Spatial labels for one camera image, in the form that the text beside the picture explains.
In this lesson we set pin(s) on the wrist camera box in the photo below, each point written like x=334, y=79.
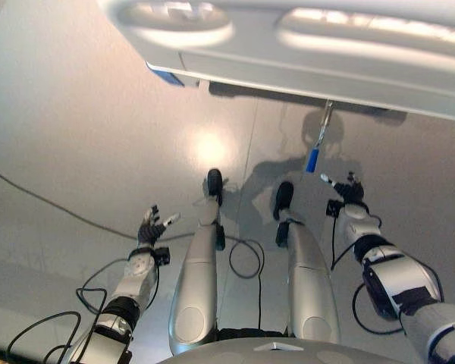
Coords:
x=334, y=208
x=162, y=256

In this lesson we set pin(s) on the white bed leg post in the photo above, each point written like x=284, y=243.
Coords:
x=203, y=85

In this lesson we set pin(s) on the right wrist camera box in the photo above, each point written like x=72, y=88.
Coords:
x=334, y=208

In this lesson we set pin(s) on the robot dark foot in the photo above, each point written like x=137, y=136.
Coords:
x=214, y=181
x=283, y=195

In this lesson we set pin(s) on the robot left dark foot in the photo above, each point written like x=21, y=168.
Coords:
x=214, y=181

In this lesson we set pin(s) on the bed crank with blue grip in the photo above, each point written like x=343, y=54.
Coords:
x=312, y=159

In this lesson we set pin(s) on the robot right silver leg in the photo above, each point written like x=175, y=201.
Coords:
x=311, y=288

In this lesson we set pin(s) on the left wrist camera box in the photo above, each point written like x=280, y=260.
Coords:
x=162, y=256

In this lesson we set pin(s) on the robot right silver arm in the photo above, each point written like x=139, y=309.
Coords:
x=398, y=277

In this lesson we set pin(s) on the robot left silver leg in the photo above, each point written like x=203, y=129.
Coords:
x=197, y=280

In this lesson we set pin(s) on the robot silver leg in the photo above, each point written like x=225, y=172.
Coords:
x=197, y=280
x=311, y=288

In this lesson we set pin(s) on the robot right dark foot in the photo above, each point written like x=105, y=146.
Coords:
x=283, y=195

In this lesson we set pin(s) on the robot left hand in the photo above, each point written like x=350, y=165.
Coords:
x=149, y=232

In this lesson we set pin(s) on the blue bed corner bumper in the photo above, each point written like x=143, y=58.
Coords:
x=170, y=77

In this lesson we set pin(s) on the robot left silver arm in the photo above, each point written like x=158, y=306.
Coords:
x=130, y=288

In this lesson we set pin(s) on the robot grey torso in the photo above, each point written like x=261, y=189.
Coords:
x=280, y=350

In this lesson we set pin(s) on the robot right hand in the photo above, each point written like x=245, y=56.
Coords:
x=350, y=192

